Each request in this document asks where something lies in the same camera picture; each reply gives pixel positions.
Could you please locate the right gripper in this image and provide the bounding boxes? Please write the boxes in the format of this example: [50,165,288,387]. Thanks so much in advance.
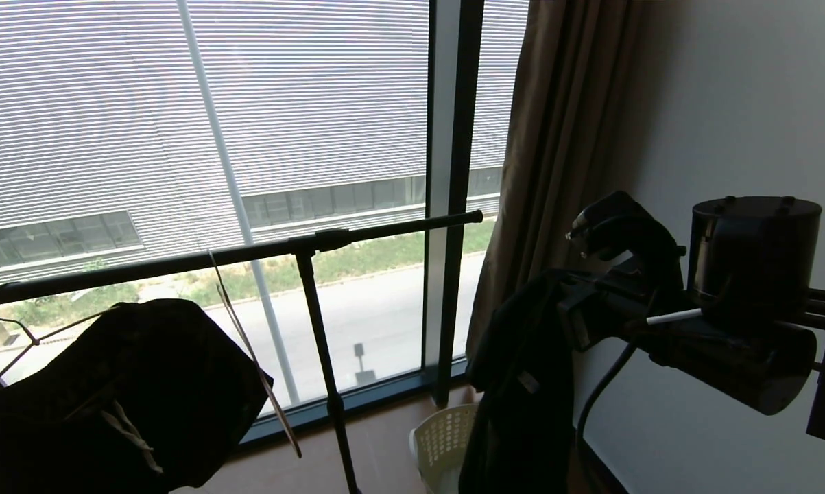
[556,271,638,353]

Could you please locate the black garment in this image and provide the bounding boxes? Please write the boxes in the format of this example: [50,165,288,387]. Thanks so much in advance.
[459,270,579,494]
[0,298,274,494]

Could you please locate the pink clothes hanger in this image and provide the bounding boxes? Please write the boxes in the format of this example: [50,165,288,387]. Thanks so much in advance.
[208,248,304,459]
[0,283,119,402]

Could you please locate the white laundry basket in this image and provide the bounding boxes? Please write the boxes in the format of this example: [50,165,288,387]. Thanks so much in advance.
[409,403,480,494]

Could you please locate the black clothes rack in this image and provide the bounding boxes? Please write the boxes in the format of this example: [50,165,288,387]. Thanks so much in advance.
[0,209,485,494]

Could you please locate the brown curtain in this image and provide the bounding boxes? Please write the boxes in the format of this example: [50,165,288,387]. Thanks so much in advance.
[466,0,643,361]

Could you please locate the window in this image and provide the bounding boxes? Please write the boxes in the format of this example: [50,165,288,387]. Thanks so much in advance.
[0,0,529,447]

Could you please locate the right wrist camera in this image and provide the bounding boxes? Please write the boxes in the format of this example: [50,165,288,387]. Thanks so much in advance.
[566,191,686,279]

